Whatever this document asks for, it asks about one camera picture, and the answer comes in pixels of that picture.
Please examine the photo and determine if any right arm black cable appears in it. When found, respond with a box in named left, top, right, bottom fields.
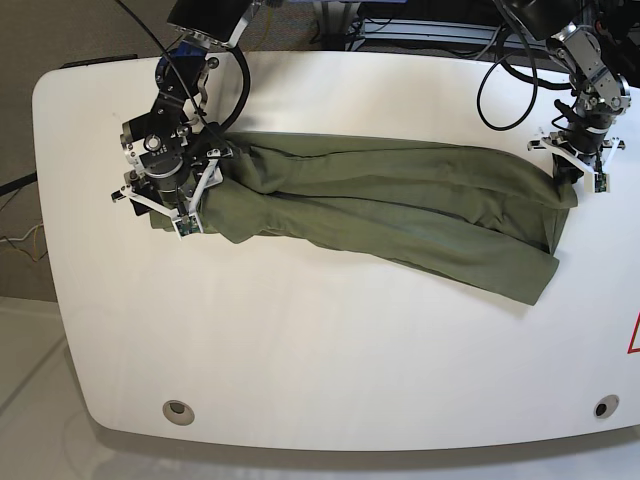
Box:
left=207, top=42, right=252, bottom=132

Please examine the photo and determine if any right table cable grommet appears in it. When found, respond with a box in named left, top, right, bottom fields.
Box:
left=593, top=394, right=620, bottom=419

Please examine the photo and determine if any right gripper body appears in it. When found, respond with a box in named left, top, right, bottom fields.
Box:
left=111, top=147, right=233, bottom=223

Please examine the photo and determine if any grey metal table leg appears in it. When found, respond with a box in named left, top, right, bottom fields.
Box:
left=312, top=1, right=361, bottom=51

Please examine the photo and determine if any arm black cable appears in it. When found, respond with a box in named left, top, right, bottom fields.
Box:
left=207, top=42, right=252, bottom=132
left=475, top=0, right=576, bottom=132

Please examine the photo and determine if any left table cable grommet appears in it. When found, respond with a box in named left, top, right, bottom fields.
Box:
left=162, top=400, right=195, bottom=426

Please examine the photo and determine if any grey metal frame rail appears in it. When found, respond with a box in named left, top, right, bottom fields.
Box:
left=344, top=18, right=546, bottom=56

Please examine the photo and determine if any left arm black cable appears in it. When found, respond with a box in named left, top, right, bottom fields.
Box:
left=475, top=0, right=576, bottom=132

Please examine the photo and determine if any white floor cable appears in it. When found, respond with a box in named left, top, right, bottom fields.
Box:
left=0, top=225, right=42, bottom=248

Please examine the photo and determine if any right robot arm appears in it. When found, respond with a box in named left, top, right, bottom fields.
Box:
left=112, top=1, right=260, bottom=237

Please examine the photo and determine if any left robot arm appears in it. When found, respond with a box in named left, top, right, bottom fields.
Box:
left=500, top=1, right=631, bottom=193

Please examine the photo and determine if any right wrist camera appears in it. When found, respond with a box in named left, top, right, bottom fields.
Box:
left=172, top=214, right=202, bottom=238

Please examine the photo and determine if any yellow floor cable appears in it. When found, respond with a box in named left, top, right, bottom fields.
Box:
left=0, top=225, right=47, bottom=263

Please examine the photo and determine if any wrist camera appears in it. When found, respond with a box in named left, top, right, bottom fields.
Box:
left=593, top=172, right=610, bottom=193
left=172, top=214, right=202, bottom=238

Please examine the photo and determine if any table cable grommet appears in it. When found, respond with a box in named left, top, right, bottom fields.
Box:
left=162, top=400, right=195, bottom=426
left=593, top=394, right=620, bottom=419

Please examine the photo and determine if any olive green T-shirt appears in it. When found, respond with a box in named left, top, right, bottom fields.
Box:
left=147, top=130, right=580, bottom=306

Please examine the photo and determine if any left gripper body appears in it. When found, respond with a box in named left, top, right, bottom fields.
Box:
left=527, top=126, right=625, bottom=175

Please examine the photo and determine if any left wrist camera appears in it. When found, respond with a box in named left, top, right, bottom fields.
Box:
left=593, top=172, right=610, bottom=193

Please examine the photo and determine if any black bar under table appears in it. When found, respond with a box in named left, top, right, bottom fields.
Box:
left=0, top=171, right=38, bottom=197

